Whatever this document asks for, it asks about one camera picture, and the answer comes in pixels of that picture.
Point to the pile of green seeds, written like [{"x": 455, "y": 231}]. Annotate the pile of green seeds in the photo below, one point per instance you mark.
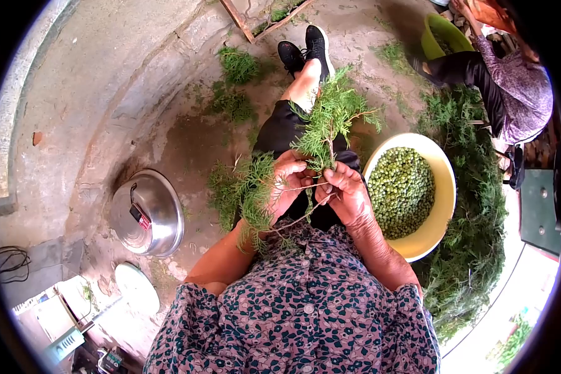
[{"x": 402, "y": 191}]

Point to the person's body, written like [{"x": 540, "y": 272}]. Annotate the person's body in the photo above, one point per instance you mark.
[{"x": 308, "y": 308}]

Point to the steel pot lid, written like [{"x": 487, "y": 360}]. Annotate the steel pot lid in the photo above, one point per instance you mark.
[{"x": 154, "y": 219}]

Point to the person's left hand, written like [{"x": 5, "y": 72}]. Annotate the person's left hand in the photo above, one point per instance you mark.
[{"x": 285, "y": 191}]

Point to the green cypress branch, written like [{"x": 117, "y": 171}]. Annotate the green cypress branch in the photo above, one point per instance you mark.
[
  {"x": 332, "y": 117},
  {"x": 247, "y": 196}
]

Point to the green metal plate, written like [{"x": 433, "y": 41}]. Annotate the green metal plate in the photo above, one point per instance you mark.
[{"x": 540, "y": 210}]

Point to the white round plate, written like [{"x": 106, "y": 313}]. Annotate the white round plate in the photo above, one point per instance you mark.
[{"x": 138, "y": 287}]

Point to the person's right hand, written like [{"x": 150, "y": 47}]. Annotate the person's right hand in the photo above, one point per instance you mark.
[{"x": 353, "y": 201}]

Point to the person's left thumb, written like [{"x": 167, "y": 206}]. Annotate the person's left thumb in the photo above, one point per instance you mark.
[{"x": 304, "y": 178}]

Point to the white electric device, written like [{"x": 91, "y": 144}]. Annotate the white electric device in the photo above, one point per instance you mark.
[{"x": 65, "y": 343}]

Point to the yellow plastic basin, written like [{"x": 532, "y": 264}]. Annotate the yellow plastic basin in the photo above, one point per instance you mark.
[{"x": 442, "y": 205}]

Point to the green plastic basin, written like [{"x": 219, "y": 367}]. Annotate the green plastic basin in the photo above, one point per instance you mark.
[{"x": 449, "y": 35}]

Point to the small pile of cypress sprigs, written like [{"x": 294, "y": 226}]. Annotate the small pile of cypress sprigs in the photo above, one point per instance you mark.
[
  {"x": 238, "y": 65},
  {"x": 233, "y": 105}
]

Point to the large heap of cypress branches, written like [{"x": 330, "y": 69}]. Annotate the large heap of cypress branches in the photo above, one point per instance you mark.
[{"x": 472, "y": 219}]

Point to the person's legs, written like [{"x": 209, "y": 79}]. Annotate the person's legs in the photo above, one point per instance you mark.
[{"x": 285, "y": 126}]

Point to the person's left fingers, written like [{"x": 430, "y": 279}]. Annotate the person's left fingers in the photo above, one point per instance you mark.
[{"x": 293, "y": 161}]

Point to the wooden frame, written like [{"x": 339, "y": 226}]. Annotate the wooden frame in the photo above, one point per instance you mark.
[{"x": 243, "y": 23}]

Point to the red brick fragment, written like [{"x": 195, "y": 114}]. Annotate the red brick fragment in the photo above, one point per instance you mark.
[{"x": 37, "y": 138}]

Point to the person's right fingers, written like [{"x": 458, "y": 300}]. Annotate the person's right fingers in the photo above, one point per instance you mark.
[{"x": 329, "y": 184}]

